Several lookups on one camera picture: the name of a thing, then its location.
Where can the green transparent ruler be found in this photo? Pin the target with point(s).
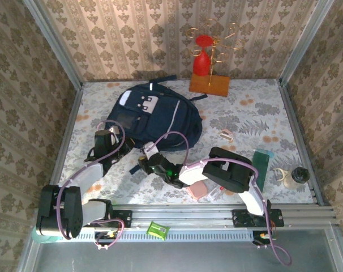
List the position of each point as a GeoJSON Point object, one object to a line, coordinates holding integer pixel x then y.
{"type": "Point", "coordinates": [259, 170]}

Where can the green tissue packet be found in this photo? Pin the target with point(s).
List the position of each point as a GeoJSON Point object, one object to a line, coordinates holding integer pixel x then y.
{"type": "Point", "coordinates": [157, 230]}

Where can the aluminium frame bar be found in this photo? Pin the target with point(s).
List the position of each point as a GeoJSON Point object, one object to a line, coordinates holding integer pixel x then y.
{"type": "Point", "coordinates": [65, 141]}
{"type": "Point", "coordinates": [296, 127]}
{"type": "Point", "coordinates": [56, 45]}
{"type": "Point", "coordinates": [302, 45]}

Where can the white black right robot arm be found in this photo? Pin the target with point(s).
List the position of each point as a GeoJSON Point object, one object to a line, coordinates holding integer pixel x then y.
{"type": "Point", "coordinates": [228, 170]}

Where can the syringe-like pen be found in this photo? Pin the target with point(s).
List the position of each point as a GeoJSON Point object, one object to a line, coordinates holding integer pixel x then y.
{"type": "Point", "coordinates": [215, 192]}

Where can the mint green round object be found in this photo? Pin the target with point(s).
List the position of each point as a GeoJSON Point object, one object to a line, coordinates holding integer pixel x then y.
{"type": "Point", "coordinates": [47, 238]}

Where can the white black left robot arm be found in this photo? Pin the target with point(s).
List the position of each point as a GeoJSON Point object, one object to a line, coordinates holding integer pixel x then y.
{"type": "Point", "coordinates": [86, 177]}

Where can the navy blue backpack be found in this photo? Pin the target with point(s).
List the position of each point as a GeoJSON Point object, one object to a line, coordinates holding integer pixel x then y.
{"type": "Point", "coordinates": [160, 119]}

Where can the wide aluminium mounting rail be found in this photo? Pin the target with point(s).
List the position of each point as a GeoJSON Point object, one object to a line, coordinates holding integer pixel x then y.
{"type": "Point", "coordinates": [182, 215]}

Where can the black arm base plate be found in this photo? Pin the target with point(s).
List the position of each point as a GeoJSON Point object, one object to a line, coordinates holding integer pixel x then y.
{"type": "Point", "coordinates": [240, 218]}
{"type": "Point", "coordinates": [126, 218]}

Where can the clear bottle black cap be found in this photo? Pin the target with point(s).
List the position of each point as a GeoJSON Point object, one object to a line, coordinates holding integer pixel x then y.
{"type": "Point", "coordinates": [301, 174]}

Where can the pink pencil case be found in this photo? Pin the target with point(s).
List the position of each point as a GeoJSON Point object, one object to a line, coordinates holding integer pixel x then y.
{"type": "Point", "coordinates": [198, 190]}

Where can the red wine glass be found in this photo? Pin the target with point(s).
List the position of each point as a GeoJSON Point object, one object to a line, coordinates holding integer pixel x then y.
{"type": "Point", "coordinates": [201, 66]}

